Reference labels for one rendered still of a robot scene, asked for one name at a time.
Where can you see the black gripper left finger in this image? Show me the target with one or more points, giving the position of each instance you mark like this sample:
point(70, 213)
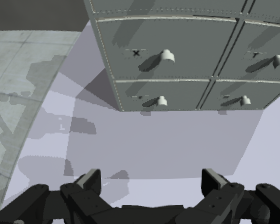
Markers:
point(84, 207)

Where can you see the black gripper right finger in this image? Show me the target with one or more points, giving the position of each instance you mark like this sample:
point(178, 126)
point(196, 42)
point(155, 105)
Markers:
point(250, 204)

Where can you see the grey chest of drawers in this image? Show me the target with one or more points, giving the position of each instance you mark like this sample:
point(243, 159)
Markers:
point(239, 17)

